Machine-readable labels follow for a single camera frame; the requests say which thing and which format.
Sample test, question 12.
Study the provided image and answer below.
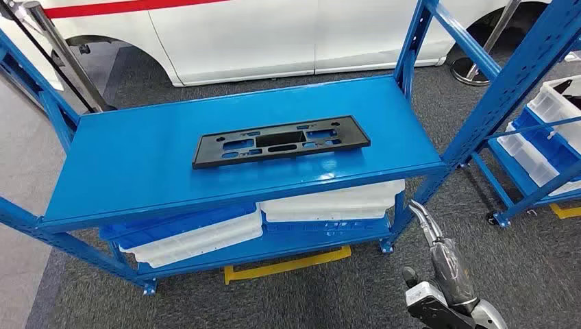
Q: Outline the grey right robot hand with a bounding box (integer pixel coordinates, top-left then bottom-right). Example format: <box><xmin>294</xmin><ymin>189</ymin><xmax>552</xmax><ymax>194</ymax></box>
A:
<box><xmin>408</xmin><ymin>199</ymin><xmax>478</xmax><ymax>314</ymax></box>

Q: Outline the black plastic plate bracket part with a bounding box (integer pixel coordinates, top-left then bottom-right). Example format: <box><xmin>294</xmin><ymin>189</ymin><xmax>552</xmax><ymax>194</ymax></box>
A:
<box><xmin>191</xmin><ymin>115</ymin><xmax>372</xmax><ymax>170</ymax></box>

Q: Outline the blue metal shelf rack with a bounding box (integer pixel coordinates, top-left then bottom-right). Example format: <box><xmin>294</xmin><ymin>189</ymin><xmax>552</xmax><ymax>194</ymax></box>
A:
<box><xmin>0</xmin><ymin>0</ymin><xmax>581</xmax><ymax>297</ymax></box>
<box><xmin>469</xmin><ymin>101</ymin><xmax>581</xmax><ymax>228</ymax></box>

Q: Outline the yellow floor tape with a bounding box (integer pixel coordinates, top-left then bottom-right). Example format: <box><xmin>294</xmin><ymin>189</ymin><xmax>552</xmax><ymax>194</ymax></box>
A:
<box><xmin>223</xmin><ymin>245</ymin><xmax>353</xmax><ymax>286</ymax></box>
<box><xmin>549</xmin><ymin>203</ymin><xmax>581</xmax><ymax>220</ymax></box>

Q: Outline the white plastic crate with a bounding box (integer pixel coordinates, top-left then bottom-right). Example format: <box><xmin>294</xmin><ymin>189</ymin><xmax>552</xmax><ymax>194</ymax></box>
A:
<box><xmin>260</xmin><ymin>179</ymin><xmax>406</xmax><ymax>223</ymax></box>
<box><xmin>526</xmin><ymin>75</ymin><xmax>581</xmax><ymax>156</ymax></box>
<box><xmin>119</xmin><ymin>208</ymin><xmax>264</xmax><ymax>269</ymax></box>
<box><xmin>497</xmin><ymin>121</ymin><xmax>581</xmax><ymax>197</ymax></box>

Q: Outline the white car red stripe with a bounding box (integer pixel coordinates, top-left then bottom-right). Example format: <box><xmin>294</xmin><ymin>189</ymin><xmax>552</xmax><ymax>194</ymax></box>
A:
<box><xmin>0</xmin><ymin>0</ymin><xmax>552</xmax><ymax>87</ymax></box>

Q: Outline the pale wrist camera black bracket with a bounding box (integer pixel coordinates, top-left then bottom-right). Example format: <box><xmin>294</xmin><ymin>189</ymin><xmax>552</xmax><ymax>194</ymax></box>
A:
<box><xmin>401</xmin><ymin>267</ymin><xmax>478</xmax><ymax>329</ymax></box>

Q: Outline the chrome stanchion post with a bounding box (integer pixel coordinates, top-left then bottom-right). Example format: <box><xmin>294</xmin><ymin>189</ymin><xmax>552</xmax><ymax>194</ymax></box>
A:
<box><xmin>450</xmin><ymin>0</ymin><xmax>523</xmax><ymax>87</ymax></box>
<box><xmin>23</xmin><ymin>0</ymin><xmax>115</xmax><ymax>112</ymax></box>

